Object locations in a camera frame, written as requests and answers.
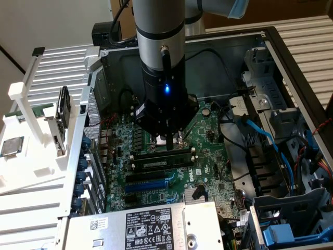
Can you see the blue plastic drive carrier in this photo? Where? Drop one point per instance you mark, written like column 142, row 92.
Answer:
column 281, row 234

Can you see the metal socket cover frame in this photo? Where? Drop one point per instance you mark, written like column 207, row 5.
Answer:
column 189, row 131

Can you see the plain cardboard box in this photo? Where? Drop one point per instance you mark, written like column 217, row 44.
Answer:
column 286, row 10

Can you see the green motherboard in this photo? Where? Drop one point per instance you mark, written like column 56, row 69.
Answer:
column 208, row 161

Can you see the black disk drive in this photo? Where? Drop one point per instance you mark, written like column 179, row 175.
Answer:
column 63, row 109

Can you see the open PC case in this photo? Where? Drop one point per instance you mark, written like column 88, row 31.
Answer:
column 208, row 78

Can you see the black RAM slot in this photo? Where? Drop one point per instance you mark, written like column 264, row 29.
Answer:
column 148, row 154
column 132, row 166
column 132, row 158

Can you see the grey disk bay bracket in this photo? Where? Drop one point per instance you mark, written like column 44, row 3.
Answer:
column 236, row 109

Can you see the grey metal disk bay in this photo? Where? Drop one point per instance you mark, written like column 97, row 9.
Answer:
column 265, row 86

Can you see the black plastic air shroud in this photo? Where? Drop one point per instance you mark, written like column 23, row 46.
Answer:
column 262, row 166

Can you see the silver coin battery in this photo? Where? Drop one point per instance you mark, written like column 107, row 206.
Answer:
column 206, row 112

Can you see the small black cap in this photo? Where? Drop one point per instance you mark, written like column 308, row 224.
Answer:
column 38, row 51

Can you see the silver finned heat sink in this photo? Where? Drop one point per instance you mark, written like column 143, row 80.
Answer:
column 189, row 194

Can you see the printed cardboard box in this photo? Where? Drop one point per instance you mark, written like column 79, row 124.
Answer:
column 125, row 28

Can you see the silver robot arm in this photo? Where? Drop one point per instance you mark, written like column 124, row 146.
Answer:
column 156, row 15

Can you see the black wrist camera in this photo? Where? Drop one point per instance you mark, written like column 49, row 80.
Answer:
column 141, row 113

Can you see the blue expansion slot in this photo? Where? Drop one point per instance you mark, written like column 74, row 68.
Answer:
column 145, row 187

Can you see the short black expansion slot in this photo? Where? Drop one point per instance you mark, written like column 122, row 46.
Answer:
column 130, row 200

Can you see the grey metal drive cage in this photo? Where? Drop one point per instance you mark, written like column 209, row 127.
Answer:
column 286, row 208

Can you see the black box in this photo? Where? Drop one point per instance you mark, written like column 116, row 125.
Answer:
column 102, row 34

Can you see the silver CPU chip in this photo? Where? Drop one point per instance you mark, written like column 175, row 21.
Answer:
column 11, row 145

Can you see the blue slot latch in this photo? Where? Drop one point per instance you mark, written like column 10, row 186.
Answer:
column 87, row 143
column 82, row 163
column 81, row 175
column 78, row 202
column 79, row 189

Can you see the grey metal bracket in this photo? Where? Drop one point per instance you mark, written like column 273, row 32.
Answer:
column 283, row 122

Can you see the white parts rack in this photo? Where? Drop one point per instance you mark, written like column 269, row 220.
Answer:
column 39, row 161

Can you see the grey power supply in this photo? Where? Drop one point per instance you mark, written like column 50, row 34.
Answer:
column 112, row 234

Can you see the green circuit board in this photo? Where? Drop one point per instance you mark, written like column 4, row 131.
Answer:
column 43, row 110

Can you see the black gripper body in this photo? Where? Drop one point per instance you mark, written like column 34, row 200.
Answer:
column 166, row 104

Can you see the long black expansion slot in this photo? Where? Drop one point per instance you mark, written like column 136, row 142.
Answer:
column 145, row 177

